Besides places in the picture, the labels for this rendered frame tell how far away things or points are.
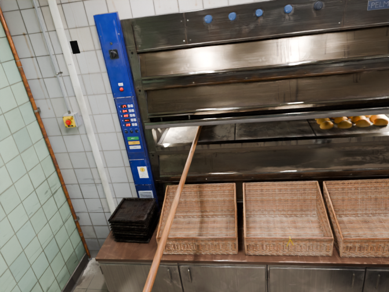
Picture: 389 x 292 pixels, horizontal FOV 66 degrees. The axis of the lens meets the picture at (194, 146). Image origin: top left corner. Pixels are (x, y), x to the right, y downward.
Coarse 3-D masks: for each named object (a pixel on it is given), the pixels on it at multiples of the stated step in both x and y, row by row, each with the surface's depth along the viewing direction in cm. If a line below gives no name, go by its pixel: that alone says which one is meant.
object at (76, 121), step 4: (72, 112) 226; (76, 112) 225; (64, 116) 222; (68, 116) 221; (72, 116) 220; (76, 116) 224; (64, 120) 223; (72, 120) 222; (76, 120) 224; (64, 124) 225; (72, 124) 223; (76, 124) 224; (80, 124) 229
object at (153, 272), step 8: (200, 128) 248; (192, 144) 221; (192, 152) 209; (184, 168) 191; (184, 176) 181; (176, 192) 167; (176, 200) 159; (176, 208) 155; (168, 216) 148; (168, 224) 143; (168, 232) 139; (160, 240) 134; (160, 248) 129; (160, 256) 126; (152, 264) 122; (152, 272) 118; (152, 280) 115; (144, 288) 112
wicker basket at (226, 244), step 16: (192, 192) 238; (208, 192) 236; (224, 192) 235; (208, 208) 238; (224, 208) 237; (160, 224) 214; (176, 224) 236; (192, 224) 234; (224, 224) 229; (176, 240) 203; (192, 240) 201; (208, 240) 199; (224, 240) 198
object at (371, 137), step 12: (384, 132) 206; (168, 144) 232; (180, 144) 230; (204, 144) 224; (216, 144) 222; (228, 144) 221; (240, 144) 220; (252, 144) 218; (264, 144) 217; (276, 144) 216; (288, 144) 214; (300, 144) 213
